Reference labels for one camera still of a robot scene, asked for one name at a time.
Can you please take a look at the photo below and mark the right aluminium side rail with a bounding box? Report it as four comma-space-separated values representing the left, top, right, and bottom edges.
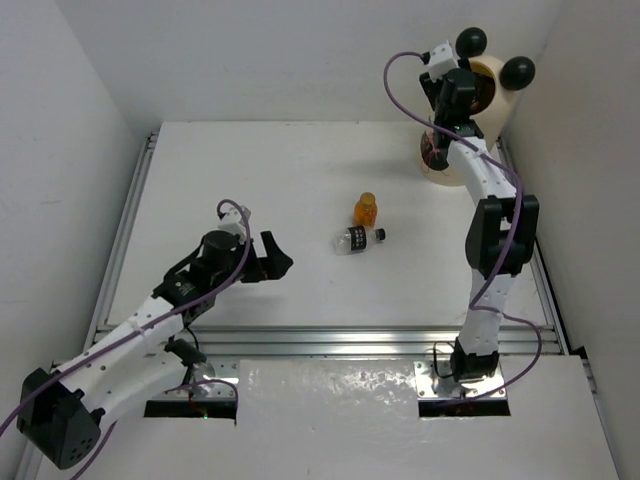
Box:
494, 133, 569, 351

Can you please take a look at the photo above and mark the aluminium table rail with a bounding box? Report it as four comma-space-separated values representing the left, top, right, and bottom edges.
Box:
94, 324, 566, 359

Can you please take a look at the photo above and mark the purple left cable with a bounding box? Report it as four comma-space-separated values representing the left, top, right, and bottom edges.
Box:
0, 198, 251, 480

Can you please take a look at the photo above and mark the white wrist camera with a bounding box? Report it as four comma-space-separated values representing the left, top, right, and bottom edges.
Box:
218, 206, 251, 241
426, 40, 458, 82

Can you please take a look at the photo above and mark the aluminium side rail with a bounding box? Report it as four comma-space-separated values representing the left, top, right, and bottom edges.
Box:
99, 127, 161, 301
494, 133, 569, 351

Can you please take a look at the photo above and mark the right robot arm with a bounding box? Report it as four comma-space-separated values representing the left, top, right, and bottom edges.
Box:
420, 66, 539, 384

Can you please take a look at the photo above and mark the left aluminium side rail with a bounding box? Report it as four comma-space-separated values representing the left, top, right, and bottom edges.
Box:
99, 127, 161, 301

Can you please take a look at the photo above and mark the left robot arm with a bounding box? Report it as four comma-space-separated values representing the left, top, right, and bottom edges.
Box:
16, 230, 294, 470

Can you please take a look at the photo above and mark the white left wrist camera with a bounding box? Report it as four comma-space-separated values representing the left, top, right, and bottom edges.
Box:
218, 206, 251, 241

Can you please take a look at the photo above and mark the cream panda bin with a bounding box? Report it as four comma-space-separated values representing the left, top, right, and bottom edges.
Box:
417, 27, 537, 188

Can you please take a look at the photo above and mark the orange bottle with gold cap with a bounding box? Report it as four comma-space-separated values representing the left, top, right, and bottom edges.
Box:
352, 192, 378, 228

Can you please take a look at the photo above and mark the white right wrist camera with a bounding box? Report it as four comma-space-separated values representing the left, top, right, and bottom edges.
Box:
426, 40, 458, 82

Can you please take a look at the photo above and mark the clear bottle black label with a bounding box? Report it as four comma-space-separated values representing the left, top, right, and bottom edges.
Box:
333, 226, 386, 255

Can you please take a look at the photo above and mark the white foam block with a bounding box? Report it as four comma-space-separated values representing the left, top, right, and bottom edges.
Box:
239, 359, 418, 424

